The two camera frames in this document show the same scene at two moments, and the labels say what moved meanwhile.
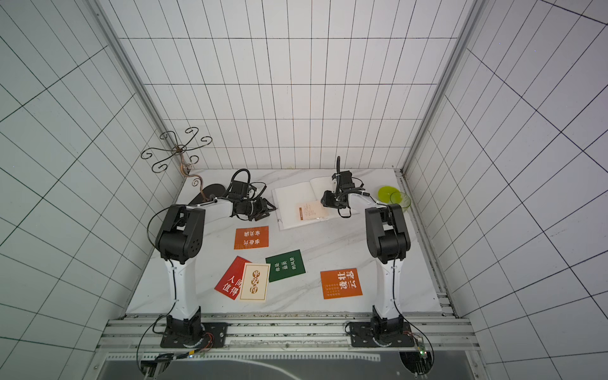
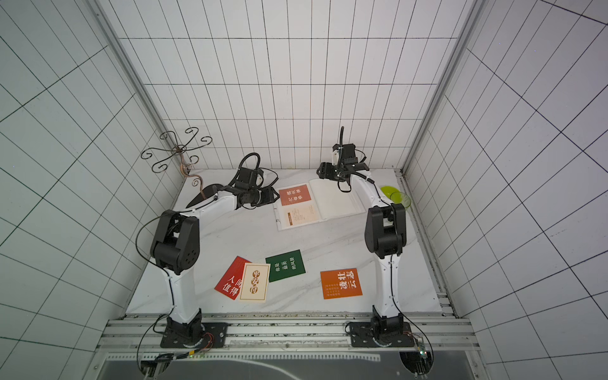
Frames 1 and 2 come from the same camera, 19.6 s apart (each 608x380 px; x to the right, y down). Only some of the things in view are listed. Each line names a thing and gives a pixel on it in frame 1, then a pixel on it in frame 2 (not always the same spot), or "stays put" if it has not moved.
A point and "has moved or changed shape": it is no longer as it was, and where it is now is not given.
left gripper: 262,207 -> 270,196
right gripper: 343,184 -> 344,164
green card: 286,265 stays put
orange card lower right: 340,283 stays put
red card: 230,283 stays put
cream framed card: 255,283 stays put
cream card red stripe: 312,210 has moved or changed shape
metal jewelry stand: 182,151 stays put
